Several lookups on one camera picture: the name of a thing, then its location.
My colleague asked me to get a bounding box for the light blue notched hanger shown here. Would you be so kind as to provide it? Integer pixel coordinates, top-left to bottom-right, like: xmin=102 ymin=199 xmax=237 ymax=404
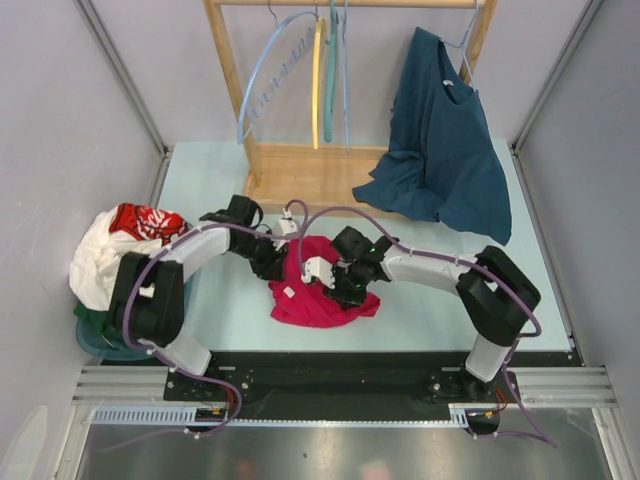
xmin=236 ymin=10 xmax=319 ymax=145

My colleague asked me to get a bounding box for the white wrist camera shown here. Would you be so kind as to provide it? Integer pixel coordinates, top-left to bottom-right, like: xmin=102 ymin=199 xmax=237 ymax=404
xmin=301 ymin=256 xmax=335 ymax=289
xmin=272 ymin=209 xmax=300 ymax=251

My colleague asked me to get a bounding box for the white slotted cable duct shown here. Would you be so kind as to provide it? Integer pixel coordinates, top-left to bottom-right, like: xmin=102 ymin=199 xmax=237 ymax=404
xmin=92 ymin=405 xmax=468 ymax=428

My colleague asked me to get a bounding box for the purple cable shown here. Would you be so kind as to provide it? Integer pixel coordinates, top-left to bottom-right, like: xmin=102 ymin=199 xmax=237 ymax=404
xmin=122 ymin=199 xmax=314 ymax=441
xmin=294 ymin=207 xmax=559 ymax=449

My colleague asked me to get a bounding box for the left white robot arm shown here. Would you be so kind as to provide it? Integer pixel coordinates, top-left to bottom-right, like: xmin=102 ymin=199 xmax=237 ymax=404
xmin=108 ymin=195 xmax=299 ymax=400

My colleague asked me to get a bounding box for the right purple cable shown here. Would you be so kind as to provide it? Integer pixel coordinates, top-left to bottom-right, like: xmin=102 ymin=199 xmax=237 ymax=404
xmin=294 ymin=207 xmax=559 ymax=449

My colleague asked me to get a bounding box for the green garment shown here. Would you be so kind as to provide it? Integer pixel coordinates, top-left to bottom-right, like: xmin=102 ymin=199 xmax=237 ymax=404
xmin=74 ymin=300 xmax=108 ymax=334

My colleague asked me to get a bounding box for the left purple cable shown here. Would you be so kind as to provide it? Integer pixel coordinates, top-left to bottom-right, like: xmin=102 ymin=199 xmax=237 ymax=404
xmin=122 ymin=199 xmax=314 ymax=441

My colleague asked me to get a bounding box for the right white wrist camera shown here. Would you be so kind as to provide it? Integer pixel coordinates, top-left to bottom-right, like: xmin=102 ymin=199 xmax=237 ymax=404
xmin=301 ymin=256 xmax=335 ymax=289

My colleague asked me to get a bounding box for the yellow hanger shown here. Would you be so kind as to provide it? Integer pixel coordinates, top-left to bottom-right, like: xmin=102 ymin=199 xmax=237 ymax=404
xmin=311 ymin=17 xmax=326 ymax=150

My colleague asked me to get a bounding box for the pink t shirt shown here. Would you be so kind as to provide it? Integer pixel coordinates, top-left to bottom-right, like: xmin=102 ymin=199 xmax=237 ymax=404
xmin=268 ymin=240 xmax=381 ymax=329

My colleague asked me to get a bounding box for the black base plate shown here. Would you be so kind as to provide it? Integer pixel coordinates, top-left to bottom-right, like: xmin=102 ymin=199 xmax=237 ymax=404
xmin=163 ymin=349 xmax=584 ymax=421

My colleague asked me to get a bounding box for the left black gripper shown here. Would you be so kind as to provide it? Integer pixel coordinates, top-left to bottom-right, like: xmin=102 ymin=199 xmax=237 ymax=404
xmin=232 ymin=229 xmax=289 ymax=282

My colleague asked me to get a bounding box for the teal hanger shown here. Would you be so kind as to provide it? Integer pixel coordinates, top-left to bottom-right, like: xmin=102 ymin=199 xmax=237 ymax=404
xmin=323 ymin=0 xmax=339 ymax=143

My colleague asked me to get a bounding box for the teal laundry basket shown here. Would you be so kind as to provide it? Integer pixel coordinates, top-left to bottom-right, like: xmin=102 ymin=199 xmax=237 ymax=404
xmin=76 ymin=319 xmax=146 ymax=360

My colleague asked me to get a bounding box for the thin blue hanger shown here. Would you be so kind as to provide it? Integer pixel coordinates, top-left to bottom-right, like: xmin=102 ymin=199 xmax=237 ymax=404
xmin=341 ymin=0 xmax=351 ymax=153

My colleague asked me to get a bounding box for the wooden clothes rack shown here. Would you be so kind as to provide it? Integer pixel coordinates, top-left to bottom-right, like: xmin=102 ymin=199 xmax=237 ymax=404
xmin=203 ymin=1 xmax=497 ymax=218

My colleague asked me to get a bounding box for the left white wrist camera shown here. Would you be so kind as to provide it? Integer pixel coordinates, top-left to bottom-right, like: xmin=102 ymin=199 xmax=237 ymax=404
xmin=272 ymin=209 xmax=300 ymax=251

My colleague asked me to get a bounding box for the light blue wire hanger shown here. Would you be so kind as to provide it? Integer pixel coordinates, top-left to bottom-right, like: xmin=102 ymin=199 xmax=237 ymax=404
xmin=443 ymin=0 xmax=485 ymax=92

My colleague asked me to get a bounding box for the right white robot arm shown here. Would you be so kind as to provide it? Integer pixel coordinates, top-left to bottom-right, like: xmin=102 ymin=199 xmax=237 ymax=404
xmin=303 ymin=227 xmax=541 ymax=401

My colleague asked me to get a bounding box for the white and red shirt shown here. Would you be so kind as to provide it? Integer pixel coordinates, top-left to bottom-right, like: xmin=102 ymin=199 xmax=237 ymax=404
xmin=69 ymin=203 xmax=190 ymax=311

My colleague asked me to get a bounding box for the dark blue t shirt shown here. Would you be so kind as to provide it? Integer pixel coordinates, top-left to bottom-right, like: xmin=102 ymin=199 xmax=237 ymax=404
xmin=352 ymin=28 xmax=512 ymax=245

